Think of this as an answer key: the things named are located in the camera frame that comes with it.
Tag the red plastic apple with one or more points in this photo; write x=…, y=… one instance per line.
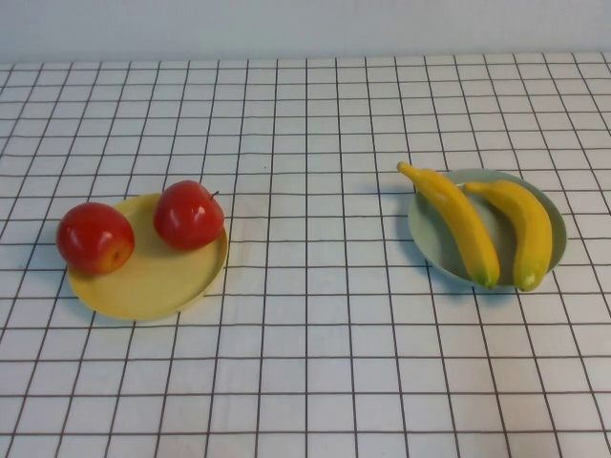
x=188, y=214
x=93, y=236

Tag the yellow round plastic plate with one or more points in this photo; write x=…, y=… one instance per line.
x=157, y=281

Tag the light blue round plate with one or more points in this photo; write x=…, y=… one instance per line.
x=432, y=238

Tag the yellow plastic banana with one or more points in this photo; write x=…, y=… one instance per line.
x=463, y=224
x=532, y=229

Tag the white grid tablecloth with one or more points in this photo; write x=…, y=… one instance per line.
x=305, y=381

